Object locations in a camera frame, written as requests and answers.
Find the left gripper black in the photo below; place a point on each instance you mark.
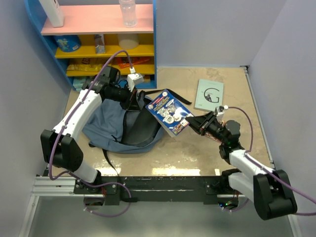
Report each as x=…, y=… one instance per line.
x=133, y=104

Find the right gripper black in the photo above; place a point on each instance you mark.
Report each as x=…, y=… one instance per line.
x=202, y=123

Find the dark blue cartoon book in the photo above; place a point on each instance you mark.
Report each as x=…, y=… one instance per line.
x=169, y=110

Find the pale green bottom book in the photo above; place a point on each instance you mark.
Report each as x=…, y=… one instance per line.
x=209, y=95

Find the blue grey backpack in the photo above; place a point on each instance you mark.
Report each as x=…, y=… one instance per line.
x=116, y=130

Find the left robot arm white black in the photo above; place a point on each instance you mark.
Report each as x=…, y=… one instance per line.
x=59, y=145

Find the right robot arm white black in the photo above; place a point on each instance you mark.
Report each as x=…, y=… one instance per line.
x=268, y=189

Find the orange snack pack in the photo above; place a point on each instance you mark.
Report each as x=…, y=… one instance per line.
x=123, y=62

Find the yellow snack bag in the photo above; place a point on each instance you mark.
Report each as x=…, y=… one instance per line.
x=91, y=65

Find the teal tissue packs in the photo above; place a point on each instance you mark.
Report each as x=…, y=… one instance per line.
x=78, y=83

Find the white round container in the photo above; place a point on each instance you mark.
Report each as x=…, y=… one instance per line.
x=128, y=41

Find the silver snack pouch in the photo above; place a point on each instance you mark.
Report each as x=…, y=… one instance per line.
x=99, y=44

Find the blue wooden shelf unit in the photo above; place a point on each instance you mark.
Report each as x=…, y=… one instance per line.
x=91, y=34

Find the blue snack cup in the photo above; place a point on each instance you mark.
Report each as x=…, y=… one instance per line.
x=68, y=43

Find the clear plastic bottle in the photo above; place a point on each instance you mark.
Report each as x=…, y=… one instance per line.
x=128, y=10

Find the white tall bottle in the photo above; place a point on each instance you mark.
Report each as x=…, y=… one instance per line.
x=53, y=11

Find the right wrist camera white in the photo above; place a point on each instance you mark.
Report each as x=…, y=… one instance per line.
x=220, y=110

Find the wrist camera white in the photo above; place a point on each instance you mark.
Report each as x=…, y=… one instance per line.
x=134, y=79
x=220, y=110

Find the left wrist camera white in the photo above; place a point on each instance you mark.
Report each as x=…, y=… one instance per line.
x=134, y=79

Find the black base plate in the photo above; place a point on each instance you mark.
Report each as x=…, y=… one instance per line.
x=205, y=189

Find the aluminium rail frame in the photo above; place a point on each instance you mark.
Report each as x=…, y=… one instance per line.
x=237, y=89

